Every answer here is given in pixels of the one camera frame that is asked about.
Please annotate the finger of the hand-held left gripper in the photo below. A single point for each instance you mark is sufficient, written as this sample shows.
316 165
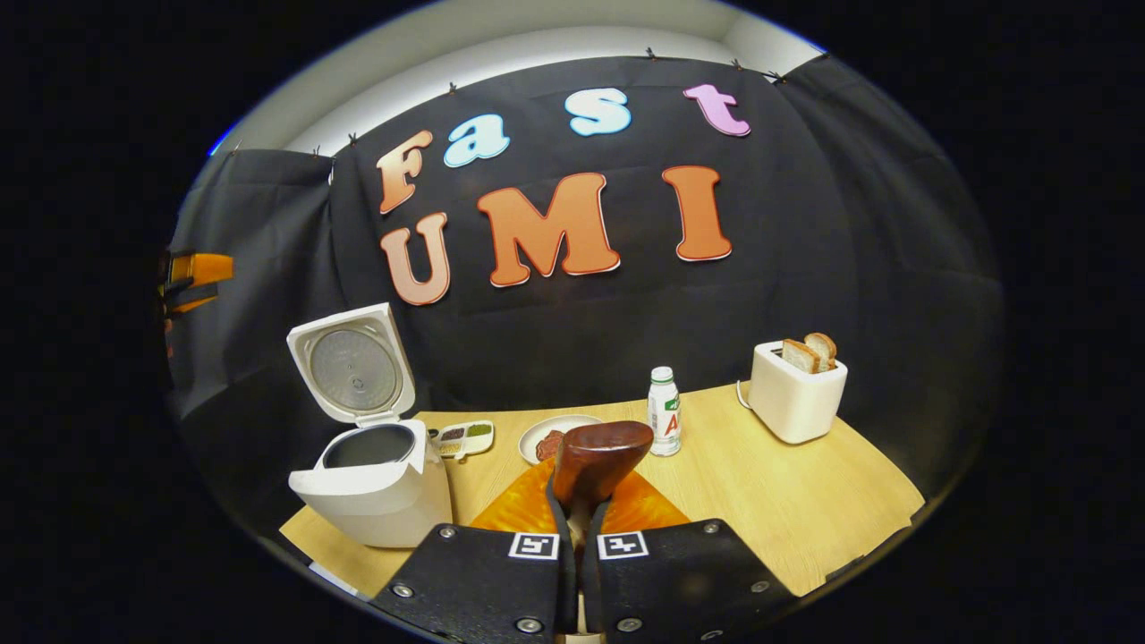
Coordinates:
192 301
201 268

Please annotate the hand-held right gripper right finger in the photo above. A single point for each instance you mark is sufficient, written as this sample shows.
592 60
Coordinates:
680 581

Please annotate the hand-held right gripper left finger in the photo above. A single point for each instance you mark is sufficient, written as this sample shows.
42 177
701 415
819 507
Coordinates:
465 581

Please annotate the white rice cooker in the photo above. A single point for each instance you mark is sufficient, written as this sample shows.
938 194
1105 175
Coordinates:
376 492

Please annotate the brown wooden spoon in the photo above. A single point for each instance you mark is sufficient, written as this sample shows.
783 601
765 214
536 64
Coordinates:
599 456

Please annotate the white compartment grain tray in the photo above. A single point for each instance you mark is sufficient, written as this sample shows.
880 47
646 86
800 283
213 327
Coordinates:
461 438

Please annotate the red meat piece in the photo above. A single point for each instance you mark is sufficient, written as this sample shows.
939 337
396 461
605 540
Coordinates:
547 445

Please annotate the white milk bottle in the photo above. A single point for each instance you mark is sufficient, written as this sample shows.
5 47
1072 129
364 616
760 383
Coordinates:
664 416

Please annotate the beige round plate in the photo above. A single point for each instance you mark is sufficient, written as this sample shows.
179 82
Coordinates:
537 431

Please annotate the white toaster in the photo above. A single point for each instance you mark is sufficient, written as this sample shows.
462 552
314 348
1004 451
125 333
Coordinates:
792 402

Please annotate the toast bread slice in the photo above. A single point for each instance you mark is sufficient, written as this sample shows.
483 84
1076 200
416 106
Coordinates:
799 356
825 349

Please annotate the black backdrop cloth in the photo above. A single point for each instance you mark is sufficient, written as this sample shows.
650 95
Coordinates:
805 250

